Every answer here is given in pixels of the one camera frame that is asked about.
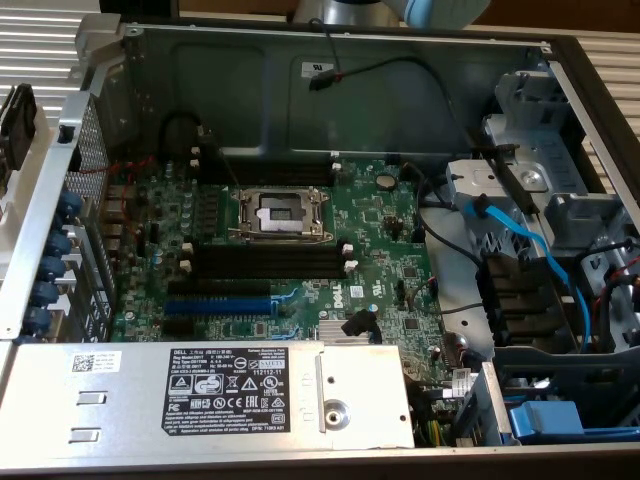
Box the RAM slot white clips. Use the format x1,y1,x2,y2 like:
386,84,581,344
189,159,344,179
189,145,339,163
182,241,352,263
178,258,357,281

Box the silver CPU socket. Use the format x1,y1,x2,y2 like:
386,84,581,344
227,185,337,246

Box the green Dell motherboard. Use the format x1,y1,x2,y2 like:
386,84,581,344
107,157,451,354

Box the silver finned chipset heatsink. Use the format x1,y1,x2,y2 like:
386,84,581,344
318,319,381,346

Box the long black expansion slot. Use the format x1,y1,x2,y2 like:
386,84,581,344
166,278,275,298

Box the blue expansion slot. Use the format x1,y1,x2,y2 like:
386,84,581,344
163,294,275,316

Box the thin socket locking lever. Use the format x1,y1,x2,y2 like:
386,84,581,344
206,129,241,191

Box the open grey PC case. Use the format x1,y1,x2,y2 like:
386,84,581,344
0,13,640,476

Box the short black expansion slot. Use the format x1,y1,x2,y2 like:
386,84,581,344
161,317,197,337

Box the black louvred shroud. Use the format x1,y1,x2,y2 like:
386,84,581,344
474,252,569,347

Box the silver metal disk bay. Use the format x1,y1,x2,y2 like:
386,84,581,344
482,69,640,351

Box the silver power supply unit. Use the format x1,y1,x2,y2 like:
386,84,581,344
0,341,417,451

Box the blue card retention clip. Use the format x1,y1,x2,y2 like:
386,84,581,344
55,191,85,224
45,232,75,261
30,279,60,307
23,305,54,335
38,255,67,282

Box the dark grey disk bay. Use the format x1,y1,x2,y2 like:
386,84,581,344
492,344,640,432

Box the blue plastic disk caddy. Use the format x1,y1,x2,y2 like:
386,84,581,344
504,398,640,446

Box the white parts rack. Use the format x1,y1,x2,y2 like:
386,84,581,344
0,107,60,291

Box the black part on rack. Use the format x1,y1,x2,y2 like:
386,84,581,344
0,82,37,172

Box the black angled wire plug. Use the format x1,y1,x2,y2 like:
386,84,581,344
339,308,377,338

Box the thin black wire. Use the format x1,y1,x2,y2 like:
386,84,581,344
398,162,485,281

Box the black wire with plug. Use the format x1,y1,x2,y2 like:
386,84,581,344
307,17,476,151

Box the silver bracket with knob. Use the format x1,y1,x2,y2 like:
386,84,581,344
446,159,554,210

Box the blue SATA wire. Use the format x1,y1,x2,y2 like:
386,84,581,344
462,195,594,347

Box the black looped power wire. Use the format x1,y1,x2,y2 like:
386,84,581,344
157,110,202,162

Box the red black twisted wire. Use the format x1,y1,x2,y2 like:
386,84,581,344
74,153,157,236

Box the black plastic rail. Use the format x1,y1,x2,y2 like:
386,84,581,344
469,127,544,217

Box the yellow black power wire bundle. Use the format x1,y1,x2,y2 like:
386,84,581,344
415,417,445,448

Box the red and black wires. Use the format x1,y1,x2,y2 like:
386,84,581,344
574,237,640,311

